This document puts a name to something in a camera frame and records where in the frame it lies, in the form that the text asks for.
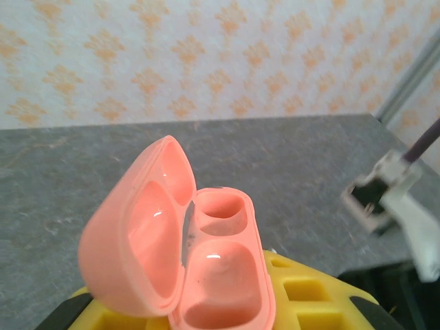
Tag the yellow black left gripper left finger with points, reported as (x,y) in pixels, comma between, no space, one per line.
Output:
(86,316)

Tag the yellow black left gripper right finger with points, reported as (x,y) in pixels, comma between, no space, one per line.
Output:
(330,302)

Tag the pink earbud charging case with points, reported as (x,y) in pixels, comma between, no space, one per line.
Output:
(137,240)

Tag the aluminium frame post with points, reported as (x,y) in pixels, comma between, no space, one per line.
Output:
(405,86)

